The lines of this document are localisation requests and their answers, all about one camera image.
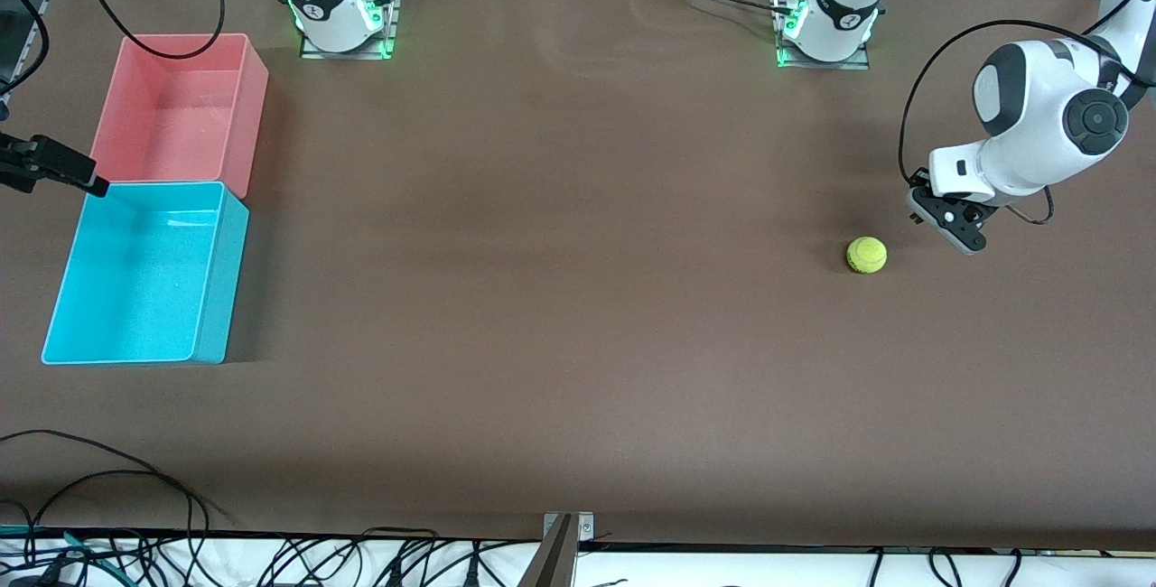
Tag yellow-green tennis ball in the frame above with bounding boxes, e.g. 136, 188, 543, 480
846, 236, 888, 275

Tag pink plastic bin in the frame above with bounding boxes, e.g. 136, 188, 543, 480
90, 33, 270, 200

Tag blue plastic bin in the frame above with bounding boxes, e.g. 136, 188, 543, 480
41, 181, 251, 366

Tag brown table cover sheet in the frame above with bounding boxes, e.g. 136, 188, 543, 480
0, 0, 1156, 552

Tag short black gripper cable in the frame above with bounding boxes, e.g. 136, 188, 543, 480
1001, 185, 1056, 227

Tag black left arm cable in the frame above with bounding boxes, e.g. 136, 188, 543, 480
898, 20, 1112, 191

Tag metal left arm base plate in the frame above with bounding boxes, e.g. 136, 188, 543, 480
772, 0, 873, 71

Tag long black cable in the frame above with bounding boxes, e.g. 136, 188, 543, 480
0, 429, 200, 536
23, 470, 231, 534

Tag teal cable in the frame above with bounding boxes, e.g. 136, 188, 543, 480
0, 526, 123, 583

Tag metal bracket plate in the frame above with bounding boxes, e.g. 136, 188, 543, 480
542, 512, 595, 543

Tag grey metal post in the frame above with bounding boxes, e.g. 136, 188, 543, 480
515, 515, 579, 587

